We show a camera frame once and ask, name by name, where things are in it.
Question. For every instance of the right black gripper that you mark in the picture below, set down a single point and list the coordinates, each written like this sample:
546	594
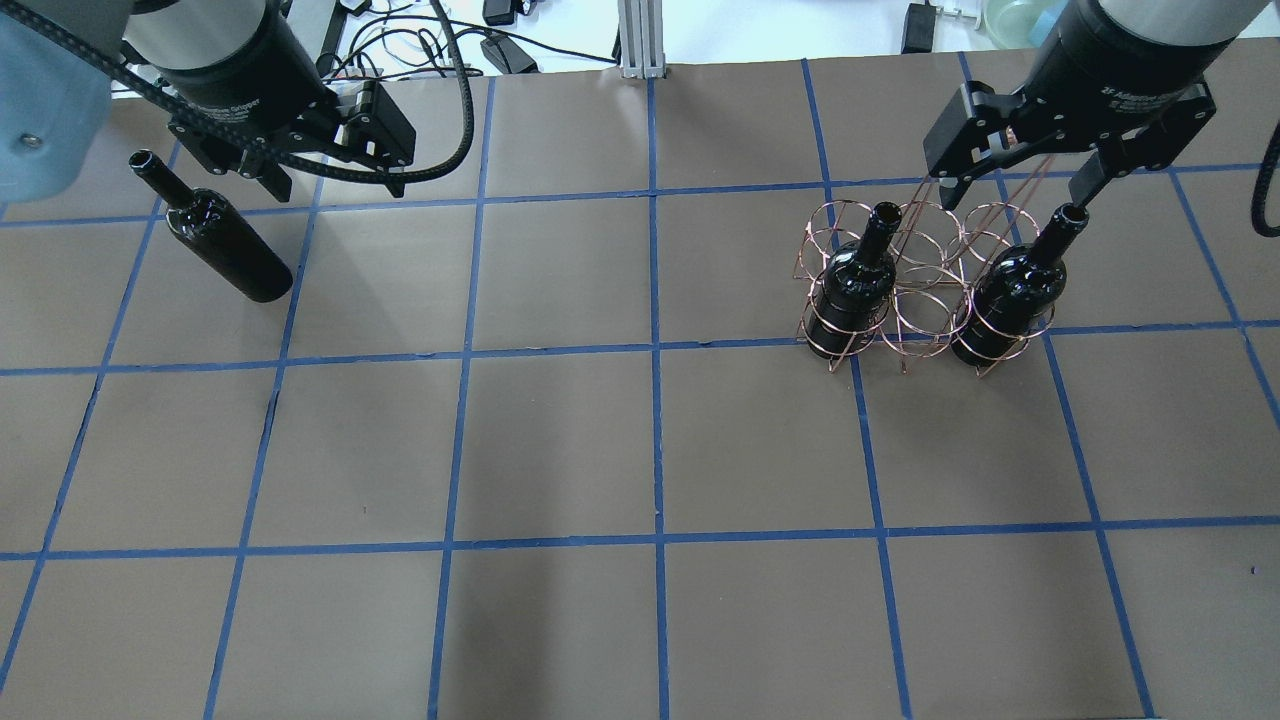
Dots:
1125	65

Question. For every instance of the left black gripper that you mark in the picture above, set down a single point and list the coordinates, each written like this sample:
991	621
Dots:
243	75

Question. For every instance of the black wine bottle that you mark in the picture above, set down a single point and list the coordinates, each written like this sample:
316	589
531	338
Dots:
853	289
1017	289
213	230

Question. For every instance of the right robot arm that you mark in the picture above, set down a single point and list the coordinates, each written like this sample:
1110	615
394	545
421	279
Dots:
1121	81

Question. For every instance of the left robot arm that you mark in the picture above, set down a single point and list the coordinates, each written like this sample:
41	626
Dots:
55	102

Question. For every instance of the black wine bottle in basket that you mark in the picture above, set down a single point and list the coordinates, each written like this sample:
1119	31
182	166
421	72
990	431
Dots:
1017	289
853	289

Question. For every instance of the green glass bowl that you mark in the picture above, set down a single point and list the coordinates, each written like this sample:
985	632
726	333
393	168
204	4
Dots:
1019	24

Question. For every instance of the black power adapter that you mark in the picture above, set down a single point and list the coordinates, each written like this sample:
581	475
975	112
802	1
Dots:
507	57

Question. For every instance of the copper wire wine basket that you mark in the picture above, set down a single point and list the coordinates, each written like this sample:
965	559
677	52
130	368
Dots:
940	256

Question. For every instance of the aluminium frame post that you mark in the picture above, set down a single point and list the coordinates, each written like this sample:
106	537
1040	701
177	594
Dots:
642	54

